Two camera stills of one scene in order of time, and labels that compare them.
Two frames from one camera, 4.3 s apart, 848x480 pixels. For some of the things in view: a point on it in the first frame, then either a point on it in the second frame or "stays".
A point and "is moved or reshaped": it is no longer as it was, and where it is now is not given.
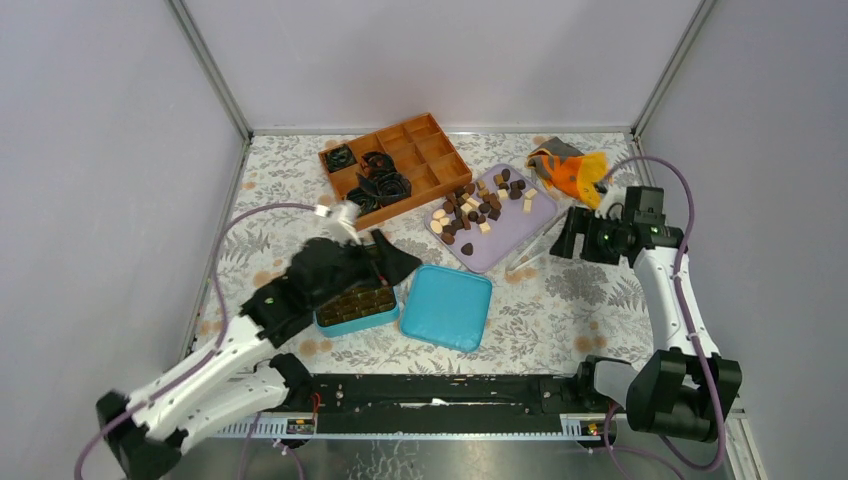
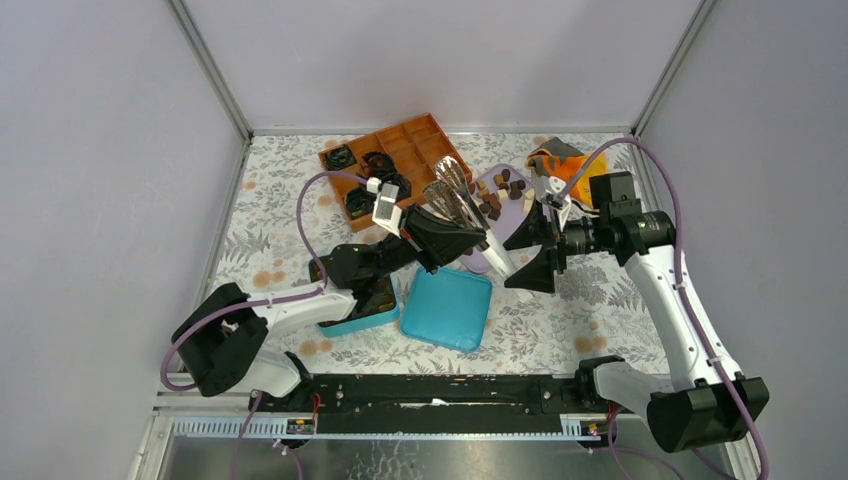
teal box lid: x=447 y=308 stays
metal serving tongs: x=536 y=249 is moved or reshaped
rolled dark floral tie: x=340 y=157 stays
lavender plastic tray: x=489 y=221 stays
